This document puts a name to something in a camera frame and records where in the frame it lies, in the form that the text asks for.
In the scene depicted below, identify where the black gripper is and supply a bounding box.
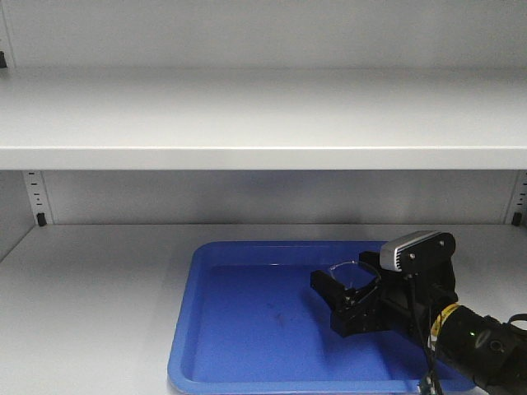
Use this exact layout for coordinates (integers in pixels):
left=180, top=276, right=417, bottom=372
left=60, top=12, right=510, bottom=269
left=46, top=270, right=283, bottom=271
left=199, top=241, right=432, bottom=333
left=310, top=251, right=458, bottom=338

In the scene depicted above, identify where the clear glass beaker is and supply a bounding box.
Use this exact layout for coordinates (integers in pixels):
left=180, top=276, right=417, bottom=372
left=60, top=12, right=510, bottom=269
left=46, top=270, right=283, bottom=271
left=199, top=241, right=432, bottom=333
left=329, top=261, right=380, bottom=306

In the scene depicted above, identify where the white cabinet shelf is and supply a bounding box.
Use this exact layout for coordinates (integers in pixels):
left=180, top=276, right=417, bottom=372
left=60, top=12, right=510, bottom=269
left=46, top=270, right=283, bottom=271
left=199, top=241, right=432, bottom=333
left=1, top=68, right=526, bottom=170

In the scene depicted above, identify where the blue plastic tray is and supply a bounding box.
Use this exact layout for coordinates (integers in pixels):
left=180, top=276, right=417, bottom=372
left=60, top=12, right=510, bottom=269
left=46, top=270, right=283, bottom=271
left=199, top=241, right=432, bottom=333
left=166, top=240, right=478, bottom=395

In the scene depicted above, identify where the black camera cable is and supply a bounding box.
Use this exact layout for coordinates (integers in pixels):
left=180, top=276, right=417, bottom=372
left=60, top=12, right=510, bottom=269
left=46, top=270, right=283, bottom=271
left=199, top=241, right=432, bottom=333
left=405, top=273, right=444, bottom=395

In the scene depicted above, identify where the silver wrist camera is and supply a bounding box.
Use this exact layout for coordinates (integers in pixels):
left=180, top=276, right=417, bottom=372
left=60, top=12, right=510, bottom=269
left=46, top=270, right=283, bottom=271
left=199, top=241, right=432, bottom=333
left=380, top=230, right=456, bottom=274

